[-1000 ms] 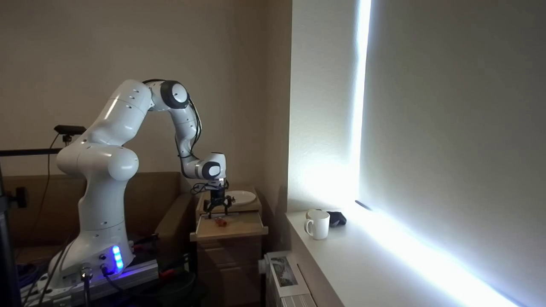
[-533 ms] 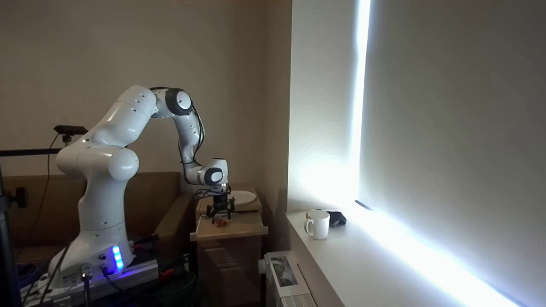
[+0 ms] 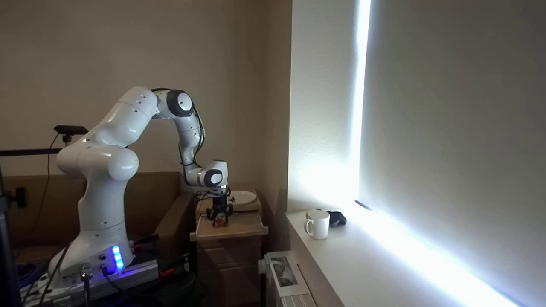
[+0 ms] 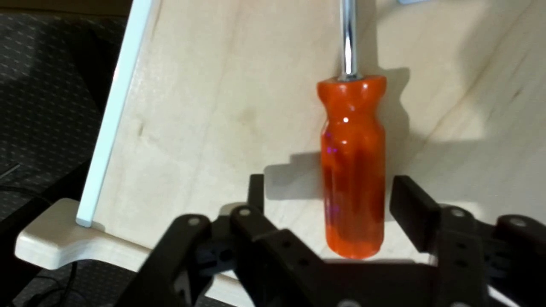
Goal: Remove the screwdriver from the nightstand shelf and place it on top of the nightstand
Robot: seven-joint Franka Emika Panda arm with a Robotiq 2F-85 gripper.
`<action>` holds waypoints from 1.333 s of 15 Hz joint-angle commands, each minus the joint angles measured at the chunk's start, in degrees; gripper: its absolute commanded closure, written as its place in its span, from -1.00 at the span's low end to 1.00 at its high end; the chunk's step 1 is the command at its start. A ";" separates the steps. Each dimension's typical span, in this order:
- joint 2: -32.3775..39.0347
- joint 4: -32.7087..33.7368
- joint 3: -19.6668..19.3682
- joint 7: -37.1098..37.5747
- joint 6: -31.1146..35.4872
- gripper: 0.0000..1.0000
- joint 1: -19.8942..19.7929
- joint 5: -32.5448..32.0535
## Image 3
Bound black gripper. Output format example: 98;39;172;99
206;193;235;227

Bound small black object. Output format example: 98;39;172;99
327;210;348;228

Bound white round plate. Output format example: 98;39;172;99
228;189;259;208

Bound white radiator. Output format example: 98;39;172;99
259;249;317;307

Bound narrow white roller blind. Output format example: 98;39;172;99
286;0;363;213

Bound wooden nightstand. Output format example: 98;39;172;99
189;184;269;307

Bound robot base platform blue lights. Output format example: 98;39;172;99
18;244;162;307

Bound brown armchair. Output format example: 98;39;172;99
0;170;197;269

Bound black camera on tripod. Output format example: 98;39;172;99
52;123;90;145

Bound wide white roller blind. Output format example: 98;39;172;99
359;0;546;307

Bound black horizontal pole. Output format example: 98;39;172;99
0;147;63;159

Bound white mug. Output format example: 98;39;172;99
301;208;332;240

